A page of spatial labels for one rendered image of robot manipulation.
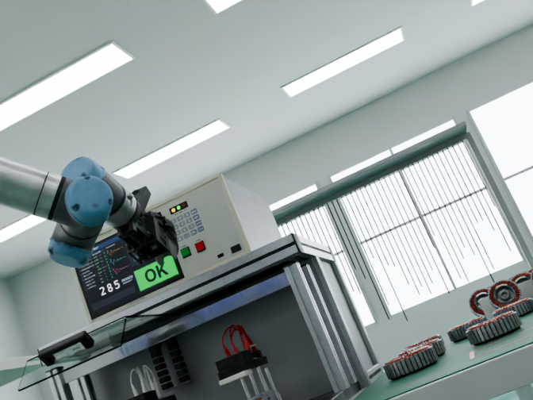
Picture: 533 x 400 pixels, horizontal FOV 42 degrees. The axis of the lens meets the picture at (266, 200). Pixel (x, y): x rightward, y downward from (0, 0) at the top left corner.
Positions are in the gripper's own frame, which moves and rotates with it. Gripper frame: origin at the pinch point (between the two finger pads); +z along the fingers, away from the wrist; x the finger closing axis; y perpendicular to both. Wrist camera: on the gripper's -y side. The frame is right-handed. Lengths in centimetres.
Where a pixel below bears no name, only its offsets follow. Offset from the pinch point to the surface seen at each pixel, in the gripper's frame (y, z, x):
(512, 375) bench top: 56, -9, 55
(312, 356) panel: 21.6, 31.3, 16.1
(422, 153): -214, 288, 68
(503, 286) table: -18, 120, 67
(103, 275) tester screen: -5.8, 5.1, -21.3
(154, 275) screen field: -1.1, 7.2, -9.1
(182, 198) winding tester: -13.8, 1.4, 4.1
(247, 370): 28.2, 12.0, 6.9
